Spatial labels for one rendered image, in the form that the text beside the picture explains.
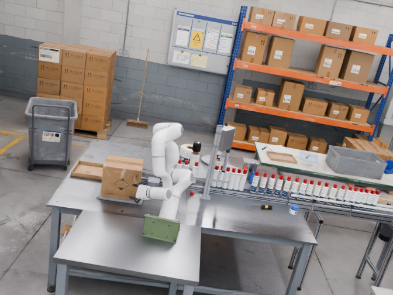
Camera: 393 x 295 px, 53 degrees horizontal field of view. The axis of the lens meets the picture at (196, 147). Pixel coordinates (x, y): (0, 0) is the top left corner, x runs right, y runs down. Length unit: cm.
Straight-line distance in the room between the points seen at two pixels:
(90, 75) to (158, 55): 173
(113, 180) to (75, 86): 363
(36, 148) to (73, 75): 165
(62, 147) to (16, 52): 356
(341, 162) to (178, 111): 392
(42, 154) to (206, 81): 366
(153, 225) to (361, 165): 304
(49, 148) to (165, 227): 293
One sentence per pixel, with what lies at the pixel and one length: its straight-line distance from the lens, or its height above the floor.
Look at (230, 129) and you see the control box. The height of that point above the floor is 147.
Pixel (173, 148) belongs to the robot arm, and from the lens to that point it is 280.
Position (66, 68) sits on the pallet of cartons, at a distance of 658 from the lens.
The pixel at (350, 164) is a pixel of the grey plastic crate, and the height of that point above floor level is 94.
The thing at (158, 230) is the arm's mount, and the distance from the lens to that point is 279.
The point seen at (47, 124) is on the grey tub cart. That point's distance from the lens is 524.
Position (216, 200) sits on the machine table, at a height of 83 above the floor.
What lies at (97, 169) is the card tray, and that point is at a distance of 372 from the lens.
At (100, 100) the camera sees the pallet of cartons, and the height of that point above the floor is 67.
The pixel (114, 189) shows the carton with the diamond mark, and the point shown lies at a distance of 318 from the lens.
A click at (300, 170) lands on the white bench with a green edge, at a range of 480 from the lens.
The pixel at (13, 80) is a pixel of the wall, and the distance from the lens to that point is 868.
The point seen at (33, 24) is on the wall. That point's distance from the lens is 833.
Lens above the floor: 241
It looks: 20 degrees down
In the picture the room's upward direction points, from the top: 11 degrees clockwise
